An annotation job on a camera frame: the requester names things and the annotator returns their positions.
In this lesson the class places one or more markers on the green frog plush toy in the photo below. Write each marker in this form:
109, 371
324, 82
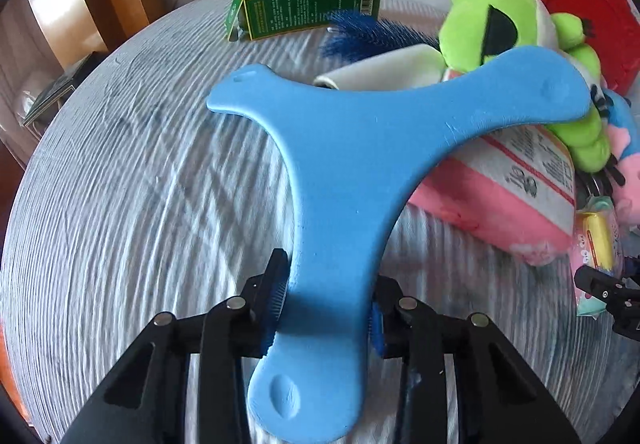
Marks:
470, 23

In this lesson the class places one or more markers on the blue foam boomerang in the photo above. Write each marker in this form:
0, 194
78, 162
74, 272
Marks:
340, 148

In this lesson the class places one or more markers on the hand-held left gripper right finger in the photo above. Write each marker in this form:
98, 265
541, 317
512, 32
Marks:
376, 331

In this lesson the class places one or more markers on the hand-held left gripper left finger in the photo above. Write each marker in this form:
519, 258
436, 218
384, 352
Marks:
276, 306

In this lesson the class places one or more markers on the pink pig plush toy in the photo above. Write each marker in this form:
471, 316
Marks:
627, 143

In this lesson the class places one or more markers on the grey striped blanket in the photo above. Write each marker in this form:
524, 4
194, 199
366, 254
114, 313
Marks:
125, 199

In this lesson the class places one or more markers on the pastel yellow packet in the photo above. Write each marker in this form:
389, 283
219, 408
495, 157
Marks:
597, 244

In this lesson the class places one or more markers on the pink tissue pack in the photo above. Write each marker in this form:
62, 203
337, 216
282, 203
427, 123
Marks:
500, 204

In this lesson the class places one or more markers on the green cardboard box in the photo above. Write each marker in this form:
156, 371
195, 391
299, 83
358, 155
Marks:
300, 8

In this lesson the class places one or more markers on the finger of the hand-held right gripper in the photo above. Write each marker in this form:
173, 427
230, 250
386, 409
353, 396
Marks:
600, 286

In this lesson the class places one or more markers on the dark book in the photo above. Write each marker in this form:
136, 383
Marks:
55, 91

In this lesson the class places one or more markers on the blue bristle brush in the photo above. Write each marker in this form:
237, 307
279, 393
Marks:
360, 36

